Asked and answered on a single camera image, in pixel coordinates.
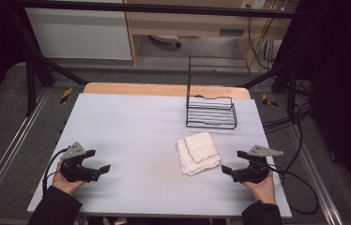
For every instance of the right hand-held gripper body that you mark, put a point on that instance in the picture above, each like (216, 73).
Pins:
(255, 173)

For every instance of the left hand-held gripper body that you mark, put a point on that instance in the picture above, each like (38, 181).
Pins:
(76, 173)

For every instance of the white towel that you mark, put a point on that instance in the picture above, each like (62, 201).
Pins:
(199, 153)

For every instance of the person's left hand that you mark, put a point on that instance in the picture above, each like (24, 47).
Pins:
(65, 186)

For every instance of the person's right hand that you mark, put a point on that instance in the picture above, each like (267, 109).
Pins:
(266, 190)

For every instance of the white table board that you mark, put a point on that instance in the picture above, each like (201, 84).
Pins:
(139, 140)

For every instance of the yellow black tape strip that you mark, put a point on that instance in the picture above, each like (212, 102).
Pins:
(66, 96)
(268, 100)

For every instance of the wooden table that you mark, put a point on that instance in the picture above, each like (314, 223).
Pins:
(139, 89)

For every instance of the white cabinet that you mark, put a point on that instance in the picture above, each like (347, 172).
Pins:
(79, 34)

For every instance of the white power strip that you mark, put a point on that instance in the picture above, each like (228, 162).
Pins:
(164, 38)

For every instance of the light wooden desk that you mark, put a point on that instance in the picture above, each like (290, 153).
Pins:
(189, 23)

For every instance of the aluminium floor rail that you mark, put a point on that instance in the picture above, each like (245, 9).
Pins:
(314, 175)
(7, 156)

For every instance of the black metal frame stand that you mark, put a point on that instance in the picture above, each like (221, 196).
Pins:
(291, 81)
(31, 81)

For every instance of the white wall socket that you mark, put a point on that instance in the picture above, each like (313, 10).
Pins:
(253, 3)

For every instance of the black metal frame crossbar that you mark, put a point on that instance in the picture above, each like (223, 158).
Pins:
(151, 8)

